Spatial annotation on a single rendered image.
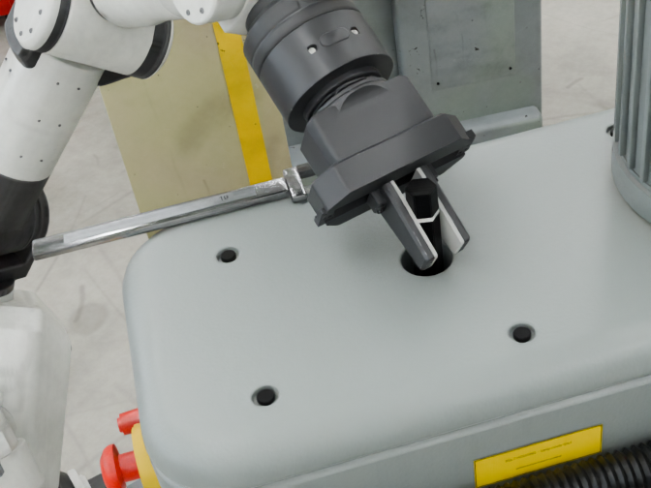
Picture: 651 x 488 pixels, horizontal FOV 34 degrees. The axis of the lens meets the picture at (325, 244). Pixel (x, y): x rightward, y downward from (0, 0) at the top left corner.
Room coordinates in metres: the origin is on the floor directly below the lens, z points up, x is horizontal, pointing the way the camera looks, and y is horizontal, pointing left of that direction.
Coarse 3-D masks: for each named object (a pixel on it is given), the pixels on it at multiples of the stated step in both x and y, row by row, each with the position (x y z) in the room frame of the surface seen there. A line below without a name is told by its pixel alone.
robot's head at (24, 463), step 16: (0, 416) 0.70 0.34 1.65; (0, 432) 0.69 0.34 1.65; (16, 432) 0.74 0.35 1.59; (0, 448) 0.68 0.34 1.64; (16, 448) 0.68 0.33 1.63; (16, 464) 0.67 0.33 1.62; (32, 464) 0.68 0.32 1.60; (0, 480) 0.65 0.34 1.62; (16, 480) 0.66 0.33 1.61; (32, 480) 0.66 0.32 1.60
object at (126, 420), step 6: (120, 414) 0.62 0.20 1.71; (126, 414) 0.62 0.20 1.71; (132, 414) 0.62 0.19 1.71; (138, 414) 0.62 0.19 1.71; (120, 420) 0.62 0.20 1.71; (126, 420) 0.62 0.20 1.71; (132, 420) 0.62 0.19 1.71; (138, 420) 0.62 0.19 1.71; (120, 426) 0.62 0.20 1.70; (126, 426) 0.61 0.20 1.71; (132, 426) 0.61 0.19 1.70; (120, 432) 0.62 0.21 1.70; (126, 432) 0.61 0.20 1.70
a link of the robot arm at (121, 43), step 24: (72, 0) 0.87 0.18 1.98; (96, 0) 0.86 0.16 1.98; (120, 0) 0.83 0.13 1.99; (144, 0) 0.81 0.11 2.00; (72, 24) 0.86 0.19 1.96; (96, 24) 0.87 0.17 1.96; (120, 24) 0.86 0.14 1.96; (144, 24) 0.84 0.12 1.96; (72, 48) 0.86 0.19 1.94; (96, 48) 0.87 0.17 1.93; (120, 48) 0.87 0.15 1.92; (144, 48) 0.88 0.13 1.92; (120, 72) 0.89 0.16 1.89; (144, 72) 0.89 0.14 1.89
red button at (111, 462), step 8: (104, 448) 0.53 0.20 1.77; (112, 448) 0.53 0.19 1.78; (104, 456) 0.52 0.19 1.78; (112, 456) 0.52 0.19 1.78; (120, 456) 0.53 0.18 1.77; (128, 456) 0.52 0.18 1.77; (104, 464) 0.52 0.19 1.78; (112, 464) 0.51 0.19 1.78; (120, 464) 0.52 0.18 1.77; (128, 464) 0.52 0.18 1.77; (136, 464) 0.52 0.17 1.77; (104, 472) 0.51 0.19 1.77; (112, 472) 0.51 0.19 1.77; (120, 472) 0.51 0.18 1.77; (128, 472) 0.51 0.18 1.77; (136, 472) 0.51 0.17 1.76; (104, 480) 0.51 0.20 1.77; (112, 480) 0.51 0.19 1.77; (120, 480) 0.51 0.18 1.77; (128, 480) 0.51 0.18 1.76
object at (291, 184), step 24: (288, 168) 0.68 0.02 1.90; (240, 192) 0.66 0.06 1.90; (264, 192) 0.65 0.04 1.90; (288, 192) 0.65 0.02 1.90; (144, 216) 0.65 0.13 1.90; (168, 216) 0.65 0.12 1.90; (192, 216) 0.64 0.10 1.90; (48, 240) 0.64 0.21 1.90; (72, 240) 0.64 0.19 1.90; (96, 240) 0.63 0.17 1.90
